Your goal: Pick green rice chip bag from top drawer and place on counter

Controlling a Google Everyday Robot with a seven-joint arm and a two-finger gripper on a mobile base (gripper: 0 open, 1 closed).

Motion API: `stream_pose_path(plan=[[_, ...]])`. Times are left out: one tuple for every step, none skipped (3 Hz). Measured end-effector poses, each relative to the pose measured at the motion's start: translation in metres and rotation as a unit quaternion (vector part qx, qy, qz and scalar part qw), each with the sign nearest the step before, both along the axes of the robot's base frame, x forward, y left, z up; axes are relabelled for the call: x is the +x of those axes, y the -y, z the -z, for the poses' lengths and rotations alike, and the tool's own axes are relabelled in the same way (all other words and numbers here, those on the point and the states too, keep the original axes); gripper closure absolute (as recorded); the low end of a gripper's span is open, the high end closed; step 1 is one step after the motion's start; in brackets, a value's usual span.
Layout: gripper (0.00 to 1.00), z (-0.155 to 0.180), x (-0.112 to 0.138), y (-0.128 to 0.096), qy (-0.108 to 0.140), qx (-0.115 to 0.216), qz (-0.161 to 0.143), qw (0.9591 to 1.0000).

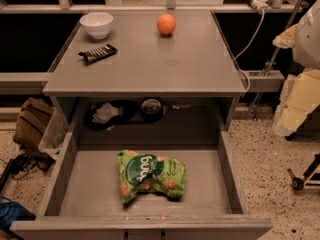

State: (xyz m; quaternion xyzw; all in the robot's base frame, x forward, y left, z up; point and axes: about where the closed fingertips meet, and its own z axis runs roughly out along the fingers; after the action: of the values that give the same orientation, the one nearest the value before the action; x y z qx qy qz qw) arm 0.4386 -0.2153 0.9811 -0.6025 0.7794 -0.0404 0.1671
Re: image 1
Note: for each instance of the blue bag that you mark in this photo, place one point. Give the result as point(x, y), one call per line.
point(11, 211)

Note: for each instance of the open grey top drawer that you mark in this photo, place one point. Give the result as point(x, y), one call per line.
point(82, 201)

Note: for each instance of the clear plastic bin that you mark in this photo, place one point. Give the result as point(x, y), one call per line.
point(53, 137)

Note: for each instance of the black pan with papers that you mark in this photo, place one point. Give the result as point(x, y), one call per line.
point(105, 115)

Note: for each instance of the white power adapter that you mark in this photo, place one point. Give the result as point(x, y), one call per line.
point(258, 5)

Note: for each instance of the black wheeled stand leg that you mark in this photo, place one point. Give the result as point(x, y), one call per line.
point(311, 176)

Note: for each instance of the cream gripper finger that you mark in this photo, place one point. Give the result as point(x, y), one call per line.
point(300, 96)
point(286, 39)

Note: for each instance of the brown backpack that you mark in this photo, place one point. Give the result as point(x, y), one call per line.
point(31, 124)

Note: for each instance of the small black pot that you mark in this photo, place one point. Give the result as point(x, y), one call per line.
point(152, 110)

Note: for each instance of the white ceramic bowl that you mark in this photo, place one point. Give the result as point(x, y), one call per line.
point(97, 24)

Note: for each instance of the grey cabinet counter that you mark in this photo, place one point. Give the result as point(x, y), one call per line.
point(191, 72)

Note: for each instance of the orange fruit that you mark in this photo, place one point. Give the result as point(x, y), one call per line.
point(166, 24)

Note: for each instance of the dark chocolate bar wrapper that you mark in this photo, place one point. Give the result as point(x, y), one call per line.
point(97, 54)

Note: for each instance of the green rice chip bag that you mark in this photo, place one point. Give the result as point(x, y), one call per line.
point(149, 173)

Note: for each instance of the metal tripod pole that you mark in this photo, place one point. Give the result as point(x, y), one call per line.
point(269, 64)

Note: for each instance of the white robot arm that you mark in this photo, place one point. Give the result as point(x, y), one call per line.
point(306, 46)

